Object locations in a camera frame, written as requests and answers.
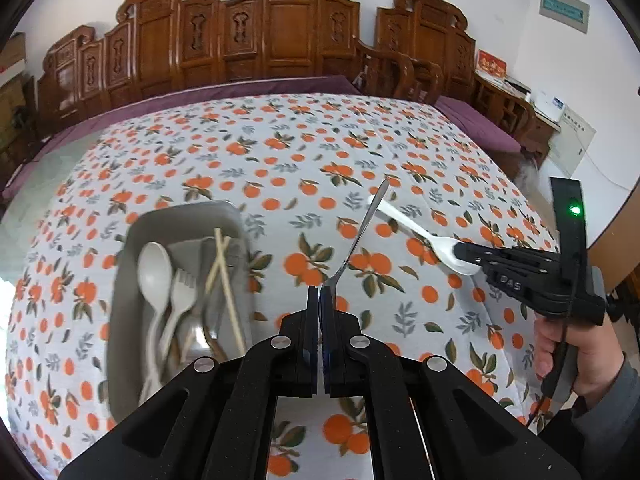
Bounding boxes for white plastic spoon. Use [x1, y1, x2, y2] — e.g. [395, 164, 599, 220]
[368, 195, 482, 276]

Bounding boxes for metal spoon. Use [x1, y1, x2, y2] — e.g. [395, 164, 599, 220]
[323, 178, 390, 308]

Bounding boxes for metal fork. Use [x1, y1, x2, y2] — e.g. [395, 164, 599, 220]
[180, 236, 217, 364]

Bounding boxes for grey sleeve forearm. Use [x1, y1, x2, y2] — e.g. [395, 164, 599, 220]
[541, 349, 640, 480]

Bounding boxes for person's right hand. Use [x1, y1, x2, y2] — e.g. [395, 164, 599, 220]
[534, 314, 625, 408]

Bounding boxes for dark brown chopstick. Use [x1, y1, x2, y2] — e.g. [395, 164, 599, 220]
[203, 324, 228, 363]

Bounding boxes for grey metal tray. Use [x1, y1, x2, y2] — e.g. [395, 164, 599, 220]
[106, 200, 256, 422]

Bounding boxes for purple seat cushion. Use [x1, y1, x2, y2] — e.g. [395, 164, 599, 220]
[435, 96, 521, 154]

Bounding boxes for cream plastic fork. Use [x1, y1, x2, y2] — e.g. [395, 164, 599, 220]
[156, 269, 196, 377]

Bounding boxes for wooden side table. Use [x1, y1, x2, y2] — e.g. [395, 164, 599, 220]
[470, 73, 560, 166]

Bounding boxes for orange print tablecloth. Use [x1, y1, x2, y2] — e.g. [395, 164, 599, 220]
[1, 94, 555, 479]

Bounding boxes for cream plastic spoon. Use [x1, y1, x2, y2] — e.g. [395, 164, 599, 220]
[137, 242, 172, 403]

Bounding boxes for white box device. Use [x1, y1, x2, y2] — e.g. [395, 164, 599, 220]
[534, 90, 566, 122]

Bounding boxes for light wooden chopstick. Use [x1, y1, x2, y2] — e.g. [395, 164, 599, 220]
[214, 228, 247, 354]

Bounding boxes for red sign card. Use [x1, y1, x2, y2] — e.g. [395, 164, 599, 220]
[476, 50, 508, 79]

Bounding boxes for carved wooden armchair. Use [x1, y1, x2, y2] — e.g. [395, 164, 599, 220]
[374, 0, 475, 105]

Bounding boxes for carved wooden bench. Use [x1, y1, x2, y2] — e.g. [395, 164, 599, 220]
[37, 0, 361, 134]

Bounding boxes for cardboard box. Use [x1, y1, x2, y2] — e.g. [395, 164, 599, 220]
[0, 32, 26, 87]

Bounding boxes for white wall panel box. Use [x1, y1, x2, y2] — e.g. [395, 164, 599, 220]
[549, 106, 596, 177]

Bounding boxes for green framed wall sign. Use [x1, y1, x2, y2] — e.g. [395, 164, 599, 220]
[539, 0, 590, 34]

